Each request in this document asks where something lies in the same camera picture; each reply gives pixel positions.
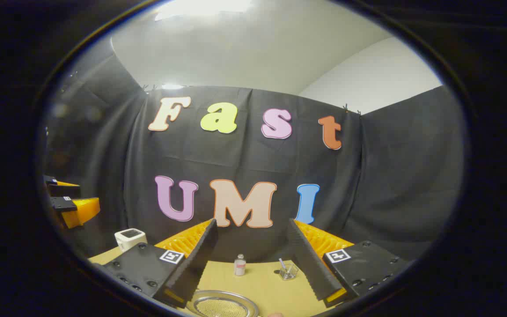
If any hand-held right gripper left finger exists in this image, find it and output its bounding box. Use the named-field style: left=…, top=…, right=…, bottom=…
left=103, top=218, right=219, bottom=309

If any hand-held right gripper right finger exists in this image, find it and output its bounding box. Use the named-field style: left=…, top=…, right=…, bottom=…
left=288, top=218, right=408, bottom=305

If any stainless steel pot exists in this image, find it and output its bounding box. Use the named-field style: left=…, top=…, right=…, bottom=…
left=186, top=290, right=261, bottom=317

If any white toaster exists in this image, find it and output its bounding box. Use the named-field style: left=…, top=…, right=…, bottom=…
left=115, top=228, right=147, bottom=252

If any wire mesh cutlery holder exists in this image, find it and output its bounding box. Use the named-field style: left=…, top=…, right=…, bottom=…
left=280, top=262, right=299, bottom=281

